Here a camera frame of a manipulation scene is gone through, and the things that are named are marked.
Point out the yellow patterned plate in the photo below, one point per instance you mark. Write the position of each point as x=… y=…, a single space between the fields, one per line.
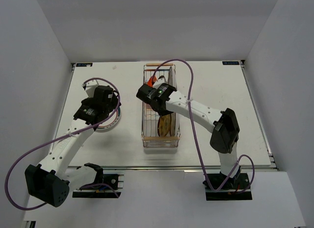
x=164 y=125

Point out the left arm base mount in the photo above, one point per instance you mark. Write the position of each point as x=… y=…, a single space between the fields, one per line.
x=109 y=185

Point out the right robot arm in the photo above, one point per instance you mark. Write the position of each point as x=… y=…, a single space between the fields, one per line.
x=222 y=125

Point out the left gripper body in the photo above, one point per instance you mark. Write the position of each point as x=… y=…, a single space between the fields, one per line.
x=113 y=105

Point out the aluminium table rail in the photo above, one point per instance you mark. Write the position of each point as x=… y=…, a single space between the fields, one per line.
x=272 y=166

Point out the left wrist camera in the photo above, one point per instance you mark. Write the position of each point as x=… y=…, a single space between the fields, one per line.
x=90 y=87

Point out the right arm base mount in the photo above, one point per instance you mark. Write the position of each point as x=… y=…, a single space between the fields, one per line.
x=238 y=190

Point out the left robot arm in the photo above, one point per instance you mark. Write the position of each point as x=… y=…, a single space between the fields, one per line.
x=50 y=181

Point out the orange plate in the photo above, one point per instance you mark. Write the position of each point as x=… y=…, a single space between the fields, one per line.
x=151 y=81

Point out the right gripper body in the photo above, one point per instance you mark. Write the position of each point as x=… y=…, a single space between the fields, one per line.
x=162 y=111

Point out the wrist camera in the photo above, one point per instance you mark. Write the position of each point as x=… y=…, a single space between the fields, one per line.
x=158 y=83
x=90 y=87

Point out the white plate with coloured rim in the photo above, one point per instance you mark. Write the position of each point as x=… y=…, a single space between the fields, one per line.
x=111 y=123

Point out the wire dish rack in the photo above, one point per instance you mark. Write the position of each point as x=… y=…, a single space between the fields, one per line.
x=150 y=118

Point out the large white plate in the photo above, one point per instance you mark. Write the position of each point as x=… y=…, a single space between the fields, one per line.
x=175 y=124
x=172 y=76

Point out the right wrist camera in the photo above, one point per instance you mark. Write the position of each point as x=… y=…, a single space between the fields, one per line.
x=158 y=83

